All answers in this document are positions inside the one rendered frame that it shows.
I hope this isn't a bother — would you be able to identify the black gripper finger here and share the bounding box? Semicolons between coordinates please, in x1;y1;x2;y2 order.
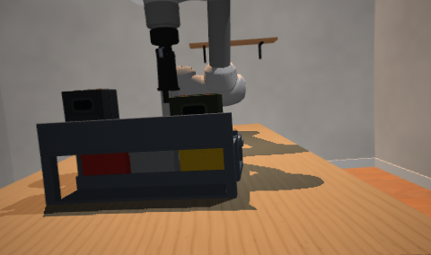
171;51;180;97
155;47;173;116

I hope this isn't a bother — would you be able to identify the yellow bin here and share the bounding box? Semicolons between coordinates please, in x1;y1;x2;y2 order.
179;148;224;171

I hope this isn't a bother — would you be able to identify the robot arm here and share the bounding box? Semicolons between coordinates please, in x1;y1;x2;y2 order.
143;0;246;107

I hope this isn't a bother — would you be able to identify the dark grey shelf rack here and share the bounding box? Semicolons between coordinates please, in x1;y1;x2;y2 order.
36;112;244;205

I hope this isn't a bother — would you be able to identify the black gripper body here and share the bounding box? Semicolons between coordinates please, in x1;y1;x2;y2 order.
150;27;179;62

